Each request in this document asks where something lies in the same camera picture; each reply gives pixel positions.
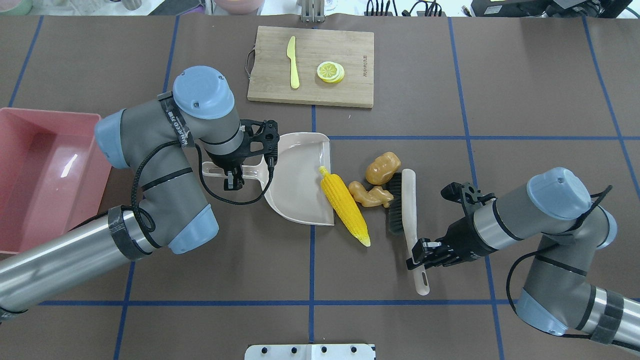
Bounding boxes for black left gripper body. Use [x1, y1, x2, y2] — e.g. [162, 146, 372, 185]
[206, 143, 250, 176]

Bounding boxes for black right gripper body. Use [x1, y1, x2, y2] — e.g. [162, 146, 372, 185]
[411, 219, 483, 268]

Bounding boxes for beige brush black bristles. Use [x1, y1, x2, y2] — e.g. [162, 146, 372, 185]
[386, 168, 430, 296]

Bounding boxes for beige plastic dustpan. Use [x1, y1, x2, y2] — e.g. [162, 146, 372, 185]
[202, 132, 335, 226]

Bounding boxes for tan toy ginger root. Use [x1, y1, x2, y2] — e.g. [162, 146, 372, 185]
[347, 181, 394, 208]

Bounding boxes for brown toy potato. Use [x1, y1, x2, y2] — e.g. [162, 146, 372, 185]
[365, 152, 402, 186]

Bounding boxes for yellow toy corn cob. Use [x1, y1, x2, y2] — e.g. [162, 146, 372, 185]
[318, 166, 371, 248]

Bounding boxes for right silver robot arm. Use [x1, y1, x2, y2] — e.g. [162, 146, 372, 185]
[400, 167, 639, 354]

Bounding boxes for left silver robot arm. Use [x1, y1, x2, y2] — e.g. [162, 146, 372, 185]
[0, 65, 243, 321]

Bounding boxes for pink plastic bin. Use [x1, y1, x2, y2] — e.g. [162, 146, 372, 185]
[0, 107, 112, 255]

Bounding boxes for yellow plastic toy knife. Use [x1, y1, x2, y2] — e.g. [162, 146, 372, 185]
[286, 35, 300, 89]

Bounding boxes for bamboo cutting board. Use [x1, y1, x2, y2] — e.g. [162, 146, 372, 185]
[247, 25, 375, 109]

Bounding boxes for yellow toy lemon slices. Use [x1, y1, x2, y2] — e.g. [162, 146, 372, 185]
[316, 61, 346, 84]

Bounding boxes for pink bowl with ice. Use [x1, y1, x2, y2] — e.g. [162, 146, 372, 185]
[214, 0, 265, 15]

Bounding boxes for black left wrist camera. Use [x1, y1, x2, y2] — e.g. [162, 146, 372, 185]
[238, 119, 280, 173]

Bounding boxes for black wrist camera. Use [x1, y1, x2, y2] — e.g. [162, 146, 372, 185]
[238, 119, 280, 173]
[439, 182, 497, 211]

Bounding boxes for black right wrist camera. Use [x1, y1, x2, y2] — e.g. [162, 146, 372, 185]
[439, 182, 497, 211]

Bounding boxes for white camera mast base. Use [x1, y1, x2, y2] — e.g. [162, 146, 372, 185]
[244, 343, 377, 360]

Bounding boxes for aluminium frame post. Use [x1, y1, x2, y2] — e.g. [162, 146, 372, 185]
[297, 0, 326, 23]

